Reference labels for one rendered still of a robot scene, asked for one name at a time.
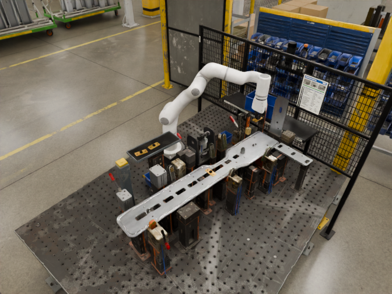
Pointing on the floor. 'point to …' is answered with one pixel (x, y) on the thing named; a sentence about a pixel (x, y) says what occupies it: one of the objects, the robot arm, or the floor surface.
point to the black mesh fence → (300, 104)
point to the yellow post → (376, 69)
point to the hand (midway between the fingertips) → (258, 116)
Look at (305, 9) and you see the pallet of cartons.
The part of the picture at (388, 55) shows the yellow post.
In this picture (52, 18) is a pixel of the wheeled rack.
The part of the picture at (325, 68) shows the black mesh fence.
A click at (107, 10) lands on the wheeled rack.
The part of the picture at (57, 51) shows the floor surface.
